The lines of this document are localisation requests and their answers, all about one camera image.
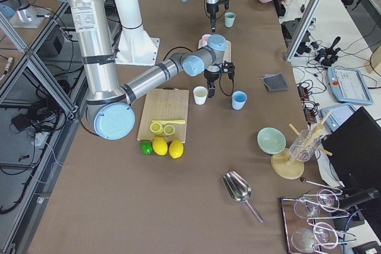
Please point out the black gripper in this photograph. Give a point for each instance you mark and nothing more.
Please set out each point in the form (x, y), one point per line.
(211, 75)
(212, 9)

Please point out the cream white cup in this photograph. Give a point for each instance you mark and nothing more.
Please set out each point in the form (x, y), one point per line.
(200, 94)

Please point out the pink cup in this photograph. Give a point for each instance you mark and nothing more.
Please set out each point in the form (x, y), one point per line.
(205, 38)

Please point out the cream rabbit tray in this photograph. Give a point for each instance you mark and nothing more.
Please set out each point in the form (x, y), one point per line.
(227, 54)

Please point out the wine glass rack tray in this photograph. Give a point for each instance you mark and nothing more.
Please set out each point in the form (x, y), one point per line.
(307, 222)

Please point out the mint green cup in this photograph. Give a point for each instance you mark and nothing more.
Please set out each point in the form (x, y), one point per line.
(229, 19)

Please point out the light blue cup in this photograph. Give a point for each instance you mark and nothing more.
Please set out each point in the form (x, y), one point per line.
(239, 98)

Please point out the bamboo cutting board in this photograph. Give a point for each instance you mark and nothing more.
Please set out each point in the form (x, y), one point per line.
(161, 104)

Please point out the lemon half right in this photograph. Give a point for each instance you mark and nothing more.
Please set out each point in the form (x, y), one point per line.
(169, 130)

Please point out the lemon half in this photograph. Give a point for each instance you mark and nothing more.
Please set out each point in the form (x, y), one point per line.
(169, 130)
(156, 128)

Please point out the yellow plastic knife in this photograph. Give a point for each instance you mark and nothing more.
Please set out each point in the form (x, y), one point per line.
(180, 121)

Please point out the grey folded cloth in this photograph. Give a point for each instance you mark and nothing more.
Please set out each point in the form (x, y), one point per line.
(274, 82)

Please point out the lemon half left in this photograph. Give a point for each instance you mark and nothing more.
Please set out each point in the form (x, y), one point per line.
(156, 128)

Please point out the whole yellow lemon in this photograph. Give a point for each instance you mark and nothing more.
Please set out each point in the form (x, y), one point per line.
(160, 146)
(176, 149)

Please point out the green bowl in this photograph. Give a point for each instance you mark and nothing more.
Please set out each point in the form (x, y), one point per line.
(271, 140)

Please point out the green lime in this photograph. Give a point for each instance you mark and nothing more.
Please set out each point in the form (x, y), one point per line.
(146, 147)

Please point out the metal scoop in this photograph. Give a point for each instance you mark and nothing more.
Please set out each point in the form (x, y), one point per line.
(240, 191)

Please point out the wooden cup stand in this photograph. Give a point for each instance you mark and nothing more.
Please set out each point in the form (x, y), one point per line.
(289, 168)

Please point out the clear textured glass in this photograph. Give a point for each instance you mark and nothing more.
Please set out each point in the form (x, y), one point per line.
(304, 146)

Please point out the blue teach pendant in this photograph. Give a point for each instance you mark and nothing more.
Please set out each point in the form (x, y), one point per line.
(348, 85)
(339, 114)

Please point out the black monitor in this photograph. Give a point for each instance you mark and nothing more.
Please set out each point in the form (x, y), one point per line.
(356, 151)

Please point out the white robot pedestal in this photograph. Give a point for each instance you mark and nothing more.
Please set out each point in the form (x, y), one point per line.
(135, 46)

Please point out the aluminium frame post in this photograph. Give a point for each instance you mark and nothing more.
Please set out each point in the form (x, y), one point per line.
(301, 29)

